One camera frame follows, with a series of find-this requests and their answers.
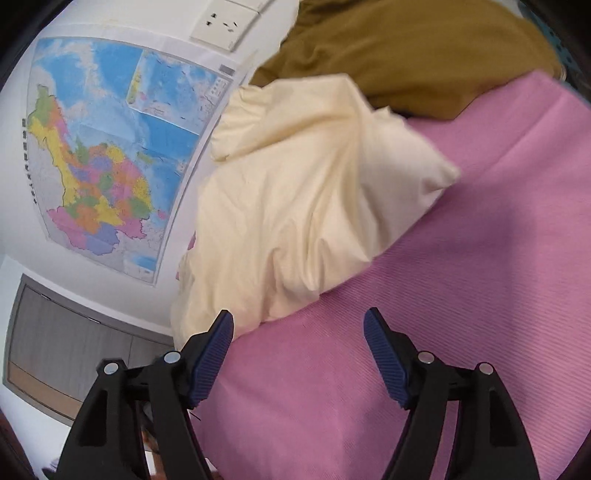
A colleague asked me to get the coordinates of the colourful wall map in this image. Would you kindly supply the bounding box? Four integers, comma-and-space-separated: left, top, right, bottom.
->
21, 37, 245, 286

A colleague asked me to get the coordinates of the white wall socket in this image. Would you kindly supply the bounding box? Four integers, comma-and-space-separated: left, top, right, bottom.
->
189, 0, 260, 51

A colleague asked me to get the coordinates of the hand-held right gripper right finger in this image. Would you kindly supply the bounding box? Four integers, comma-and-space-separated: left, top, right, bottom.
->
363, 306, 541, 480

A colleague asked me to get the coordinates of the pink floral bed sheet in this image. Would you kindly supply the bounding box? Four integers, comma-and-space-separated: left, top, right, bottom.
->
175, 69, 591, 480

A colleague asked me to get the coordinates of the olive green garment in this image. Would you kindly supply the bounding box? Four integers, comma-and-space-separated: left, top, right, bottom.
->
249, 0, 561, 121

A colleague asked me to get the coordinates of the cream jacket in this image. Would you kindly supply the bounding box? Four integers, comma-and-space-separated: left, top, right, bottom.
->
170, 73, 461, 349

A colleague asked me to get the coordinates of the grey cabinet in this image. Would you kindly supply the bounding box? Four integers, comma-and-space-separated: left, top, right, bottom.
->
2, 272, 176, 423

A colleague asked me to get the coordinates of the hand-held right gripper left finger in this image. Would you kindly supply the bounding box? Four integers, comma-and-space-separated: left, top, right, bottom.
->
54, 309, 235, 480

